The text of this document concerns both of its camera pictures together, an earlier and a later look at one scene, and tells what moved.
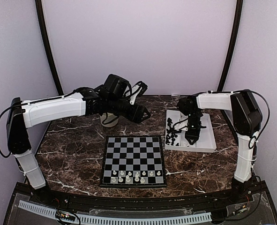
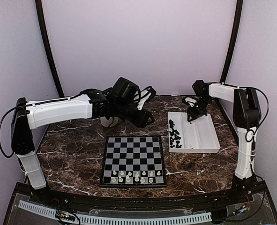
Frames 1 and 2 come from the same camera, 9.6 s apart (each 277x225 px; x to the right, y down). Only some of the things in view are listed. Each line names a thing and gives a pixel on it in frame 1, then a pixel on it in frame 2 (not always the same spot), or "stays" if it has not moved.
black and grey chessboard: (133, 161) stays
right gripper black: (194, 136) -> (194, 115)
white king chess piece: (137, 179) stays
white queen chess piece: (128, 179) stays
